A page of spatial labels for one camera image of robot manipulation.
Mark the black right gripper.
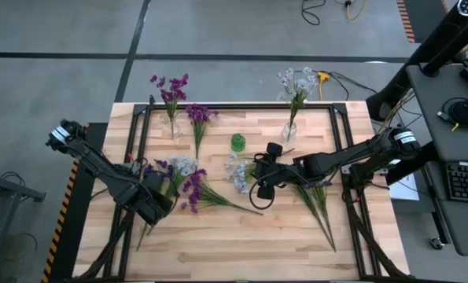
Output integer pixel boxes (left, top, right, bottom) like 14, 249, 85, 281
252, 142, 297, 200

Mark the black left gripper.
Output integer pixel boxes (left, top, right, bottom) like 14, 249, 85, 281
133, 172, 175, 227

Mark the blue-violet flower bunch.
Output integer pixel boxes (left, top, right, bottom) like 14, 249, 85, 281
290, 181, 337, 253
311, 180, 333, 237
141, 158, 176, 237

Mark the white flower bunch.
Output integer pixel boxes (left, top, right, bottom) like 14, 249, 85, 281
275, 66, 320, 137
135, 155, 200, 252
223, 147, 297, 195

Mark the magenta flower bunch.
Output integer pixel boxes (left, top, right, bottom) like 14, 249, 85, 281
179, 167, 264, 216
185, 103, 220, 160
149, 73, 190, 138

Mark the ribbed clear glass vase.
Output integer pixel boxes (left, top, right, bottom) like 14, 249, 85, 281
279, 120, 298, 145

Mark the green glass vase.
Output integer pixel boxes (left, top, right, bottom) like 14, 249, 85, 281
230, 132, 246, 153

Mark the smooth clear glass vase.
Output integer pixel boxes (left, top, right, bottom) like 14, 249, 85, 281
165, 117, 184, 142

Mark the hazard-striped black platform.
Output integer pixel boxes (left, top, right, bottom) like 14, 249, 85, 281
40, 122, 109, 283

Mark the yellow power plug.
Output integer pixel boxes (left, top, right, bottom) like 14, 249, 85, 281
316, 71, 331, 101

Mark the white paper sheet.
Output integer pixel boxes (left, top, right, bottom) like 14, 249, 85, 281
389, 172, 420, 202

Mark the grey metal side table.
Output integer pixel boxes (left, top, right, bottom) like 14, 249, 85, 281
0, 156, 47, 283

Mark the grey side desk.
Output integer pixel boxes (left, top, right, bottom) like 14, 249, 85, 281
405, 62, 468, 259

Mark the black keyboard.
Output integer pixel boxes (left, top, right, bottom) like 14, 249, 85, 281
445, 161, 468, 204

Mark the black headset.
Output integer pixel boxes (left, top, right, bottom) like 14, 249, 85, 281
440, 96, 468, 129

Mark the black tower fan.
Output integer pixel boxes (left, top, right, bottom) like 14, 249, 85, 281
365, 0, 468, 123

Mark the hazard-striped black floor mat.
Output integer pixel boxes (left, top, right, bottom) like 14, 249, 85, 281
396, 0, 461, 44

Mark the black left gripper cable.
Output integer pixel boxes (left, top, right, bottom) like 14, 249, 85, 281
160, 168, 180, 206

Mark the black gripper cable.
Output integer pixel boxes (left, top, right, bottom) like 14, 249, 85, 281
249, 179, 277, 211
160, 168, 180, 206

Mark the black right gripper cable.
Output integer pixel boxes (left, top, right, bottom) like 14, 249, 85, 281
249, 179, 277, 211

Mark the black aluminium table frame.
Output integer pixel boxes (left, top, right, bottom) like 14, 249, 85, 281
74, 101, 410, 283

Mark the black floor cable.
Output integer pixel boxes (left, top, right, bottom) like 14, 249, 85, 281
327, 70, 376, 103
300, 0, 327, 27

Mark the yellow floor cable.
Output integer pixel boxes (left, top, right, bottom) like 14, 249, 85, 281
343, 0, 370, 21

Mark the black desk post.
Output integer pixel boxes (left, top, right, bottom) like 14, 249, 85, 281
420, 21, 468, 79

